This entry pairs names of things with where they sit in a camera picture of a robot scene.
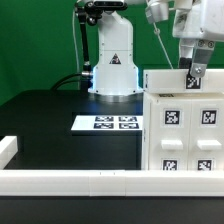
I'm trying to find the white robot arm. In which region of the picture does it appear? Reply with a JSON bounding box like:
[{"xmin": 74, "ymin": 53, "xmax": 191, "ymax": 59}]
[{"xmin": 84, "ymin": 0, "xmax": 224, "ymax": 98}]

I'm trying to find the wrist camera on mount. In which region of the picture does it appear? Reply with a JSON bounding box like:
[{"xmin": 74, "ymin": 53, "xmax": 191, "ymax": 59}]
[{"xmin": 145, "ymin": 0, "xmax": 172, "ymax": 24}]

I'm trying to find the black cable bundle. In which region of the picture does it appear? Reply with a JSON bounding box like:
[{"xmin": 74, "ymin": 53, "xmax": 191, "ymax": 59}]
[{"xmin": 49, "ymin": 73, "xmax": 91, "ymax": 92}]

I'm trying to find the flat white tagged panel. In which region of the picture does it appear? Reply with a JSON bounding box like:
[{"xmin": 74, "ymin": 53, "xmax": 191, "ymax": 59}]
[{"xmin": 71, "ymin": 115, "xmax": 143, "ymax": 131}]

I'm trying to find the white cabinet door piece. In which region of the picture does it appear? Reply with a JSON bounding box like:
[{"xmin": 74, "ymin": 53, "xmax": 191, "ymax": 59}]
[{"xmin": 189, "ymin": 99, "xmax": 224, "ymax": 171}]

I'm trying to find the white thin cable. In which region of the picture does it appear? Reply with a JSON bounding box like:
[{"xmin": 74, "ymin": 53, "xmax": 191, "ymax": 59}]
[{"xmin": 71, "ymin": 0, "xmax": 84, "ymax": 90}]

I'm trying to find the white cabinet body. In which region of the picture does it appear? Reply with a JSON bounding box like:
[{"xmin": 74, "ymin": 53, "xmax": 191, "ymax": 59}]
[{"xmin": 141, "ymin": 93, "xmax": 224, "ymax": 171}]

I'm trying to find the black camera stand pole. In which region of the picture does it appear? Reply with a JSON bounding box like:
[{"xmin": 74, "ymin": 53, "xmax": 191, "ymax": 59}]
[{"xmin": 74, "ymin": 1, "xmax": 108, "ymax": 79}]

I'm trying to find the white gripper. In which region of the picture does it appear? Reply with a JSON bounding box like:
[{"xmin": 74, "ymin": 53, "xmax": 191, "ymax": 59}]
[{"xmin": 173, "ymin": 0, "xmax": 224, "ymax": 78}]

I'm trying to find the small white tagged box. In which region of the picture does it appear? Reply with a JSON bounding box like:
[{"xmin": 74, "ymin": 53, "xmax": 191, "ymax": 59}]
[{"xmin": 143, "ymin": 69, "xmax": 224, "ymax": 94}]

